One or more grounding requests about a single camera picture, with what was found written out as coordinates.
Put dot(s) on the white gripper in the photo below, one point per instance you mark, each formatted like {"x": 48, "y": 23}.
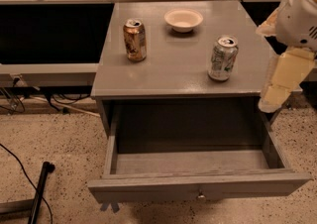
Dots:
{"x": 296, "y": 23}

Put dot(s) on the orange soda can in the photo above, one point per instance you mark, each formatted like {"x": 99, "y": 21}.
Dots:
{"x": 135, "y": 40}

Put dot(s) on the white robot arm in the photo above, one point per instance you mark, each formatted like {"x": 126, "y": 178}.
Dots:
{"x": 293, "y": 23}

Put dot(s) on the green white soda can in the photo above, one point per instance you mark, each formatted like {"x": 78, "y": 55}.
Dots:
{"x": 225, "y": 50}

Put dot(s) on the open grey top drawer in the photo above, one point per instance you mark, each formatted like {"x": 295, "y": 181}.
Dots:
{"x": 175, "y": 151}

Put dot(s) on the white bowl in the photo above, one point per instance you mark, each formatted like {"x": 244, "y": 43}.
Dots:
{"x": 183, "y": 20}

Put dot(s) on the grey cabinet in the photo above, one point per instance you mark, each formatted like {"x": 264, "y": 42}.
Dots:
{"x": 176, "y": 64}

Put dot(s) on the black metal stand leg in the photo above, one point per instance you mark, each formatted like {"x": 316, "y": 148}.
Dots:
{"x": 30, "y": 205}

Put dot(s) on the grey window rail frame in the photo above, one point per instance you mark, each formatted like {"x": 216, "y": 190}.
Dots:
{"x": 55, "y": 43}

